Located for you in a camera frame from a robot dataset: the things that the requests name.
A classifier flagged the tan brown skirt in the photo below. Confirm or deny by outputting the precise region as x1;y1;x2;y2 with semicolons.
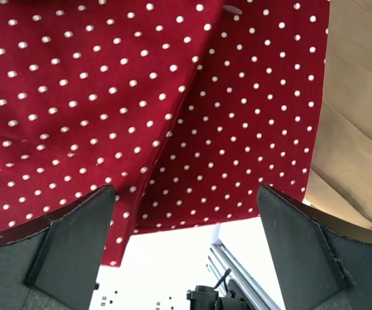
305;1;372;230

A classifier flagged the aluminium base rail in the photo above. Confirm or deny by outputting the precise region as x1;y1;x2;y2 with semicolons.
206;244;284;309

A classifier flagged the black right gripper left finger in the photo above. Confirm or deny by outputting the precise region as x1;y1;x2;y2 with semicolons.
0;185;115;309

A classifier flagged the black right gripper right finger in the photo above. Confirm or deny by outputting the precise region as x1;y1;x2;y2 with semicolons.
257;185;372;309

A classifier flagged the red polka dot skirt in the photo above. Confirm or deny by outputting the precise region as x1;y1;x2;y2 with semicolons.
0;1;330;266

